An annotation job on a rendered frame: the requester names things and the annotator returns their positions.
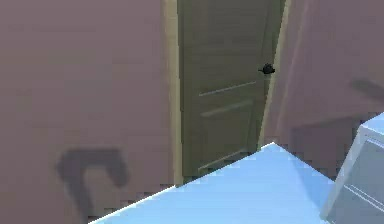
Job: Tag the pale blue grey cabinet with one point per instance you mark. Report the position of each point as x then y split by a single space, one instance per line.
360 180

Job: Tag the olive green room door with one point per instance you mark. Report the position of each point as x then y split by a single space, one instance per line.
223 100

